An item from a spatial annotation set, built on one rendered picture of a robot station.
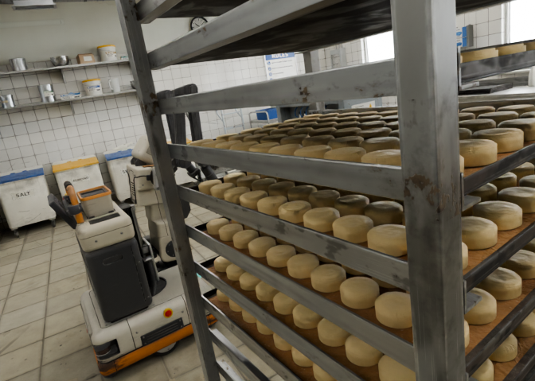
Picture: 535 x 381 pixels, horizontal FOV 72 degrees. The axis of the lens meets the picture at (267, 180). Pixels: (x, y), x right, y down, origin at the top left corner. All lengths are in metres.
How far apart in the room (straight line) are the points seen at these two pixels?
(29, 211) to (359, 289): 5.14
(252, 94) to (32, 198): 5.05
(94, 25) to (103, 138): 1.59
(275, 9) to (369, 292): 0.35
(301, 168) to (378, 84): 0.14
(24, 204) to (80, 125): 1.34
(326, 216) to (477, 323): 0.21
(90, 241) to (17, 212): 3.54
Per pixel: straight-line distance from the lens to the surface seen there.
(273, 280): 0.57
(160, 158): 0.80
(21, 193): 5.43
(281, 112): 2.80
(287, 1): 0.41
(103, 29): 6.14
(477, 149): 0.41
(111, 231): 1.99
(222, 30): 0.53
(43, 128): 5.99
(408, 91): 0.28
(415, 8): 0.28
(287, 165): 0.45
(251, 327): 0.82
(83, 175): 5.38
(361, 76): 0.35
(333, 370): 0.55
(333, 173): 0.39
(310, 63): 1.02
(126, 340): 2.18
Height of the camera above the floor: 1.33
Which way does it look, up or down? 14 degrees down
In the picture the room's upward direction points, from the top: 9 degrees counter-clockwise
